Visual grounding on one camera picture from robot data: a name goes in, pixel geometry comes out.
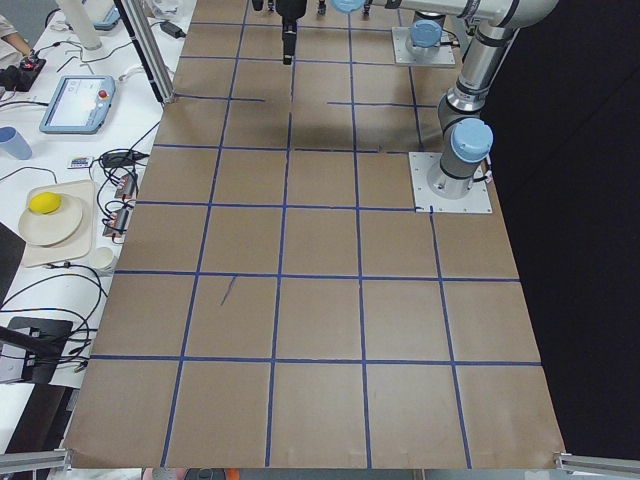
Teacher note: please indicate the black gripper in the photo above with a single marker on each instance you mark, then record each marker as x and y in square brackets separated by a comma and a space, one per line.
[289, 11]

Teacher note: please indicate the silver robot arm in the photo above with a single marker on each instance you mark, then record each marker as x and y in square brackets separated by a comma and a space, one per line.
[421, 85]
[425, 31]

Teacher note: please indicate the person's hand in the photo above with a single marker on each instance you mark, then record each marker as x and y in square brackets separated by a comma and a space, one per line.
[25, 49]

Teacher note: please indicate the black power adapter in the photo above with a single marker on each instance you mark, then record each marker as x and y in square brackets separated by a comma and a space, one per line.
[172, 30]

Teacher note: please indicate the blue teach pendant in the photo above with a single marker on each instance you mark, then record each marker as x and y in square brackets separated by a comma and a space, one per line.
[79, 105]
[103, 14]

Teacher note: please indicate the white cylinder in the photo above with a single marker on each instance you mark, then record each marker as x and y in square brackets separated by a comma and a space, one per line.
[80, 23]

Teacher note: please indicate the upper usb hub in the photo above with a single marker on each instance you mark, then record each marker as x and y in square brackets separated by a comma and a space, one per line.
[127, 186]

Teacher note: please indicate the usb hub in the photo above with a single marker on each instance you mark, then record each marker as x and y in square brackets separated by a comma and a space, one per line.
[127, 186]
[115, 225]

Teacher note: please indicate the small colourful card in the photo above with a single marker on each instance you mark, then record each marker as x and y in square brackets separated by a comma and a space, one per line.
[82, 162]

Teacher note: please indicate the lower usb hub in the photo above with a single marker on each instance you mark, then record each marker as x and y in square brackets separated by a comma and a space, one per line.
[115, 225]

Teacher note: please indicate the black controller device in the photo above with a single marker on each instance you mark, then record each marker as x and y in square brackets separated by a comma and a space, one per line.
[21, 79]

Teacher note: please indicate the light blue cup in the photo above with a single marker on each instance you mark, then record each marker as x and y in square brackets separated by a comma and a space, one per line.
[13, 143]

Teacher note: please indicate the white paper cup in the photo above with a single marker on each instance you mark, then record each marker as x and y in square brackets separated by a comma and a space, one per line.
[103, 260]

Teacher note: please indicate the yellow lemon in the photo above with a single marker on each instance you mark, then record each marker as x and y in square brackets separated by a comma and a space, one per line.
[45, 203]

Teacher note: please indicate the beige tray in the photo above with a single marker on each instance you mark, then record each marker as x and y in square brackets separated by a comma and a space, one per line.
[81, 242]

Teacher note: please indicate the beige plate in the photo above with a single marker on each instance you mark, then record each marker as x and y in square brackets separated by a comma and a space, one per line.
[50, 229]

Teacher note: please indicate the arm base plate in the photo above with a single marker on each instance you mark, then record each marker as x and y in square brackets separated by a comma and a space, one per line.
[406, 53]
[436, 192]

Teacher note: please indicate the aluminium frame post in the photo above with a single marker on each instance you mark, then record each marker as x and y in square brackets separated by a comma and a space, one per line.
[140, 33]

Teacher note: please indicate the black camera stand base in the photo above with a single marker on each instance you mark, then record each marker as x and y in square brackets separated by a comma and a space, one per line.
[31, 349]

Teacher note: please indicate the left bottom aluminium bracket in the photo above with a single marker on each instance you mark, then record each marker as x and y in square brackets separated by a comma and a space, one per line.
[33, 461]

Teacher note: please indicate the aluminium bracket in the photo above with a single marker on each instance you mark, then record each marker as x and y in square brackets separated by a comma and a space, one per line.
[597, 465]
[33, 461]

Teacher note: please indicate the right bottom aluminium bracket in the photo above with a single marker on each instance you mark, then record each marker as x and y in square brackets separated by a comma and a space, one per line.
[597, 465]

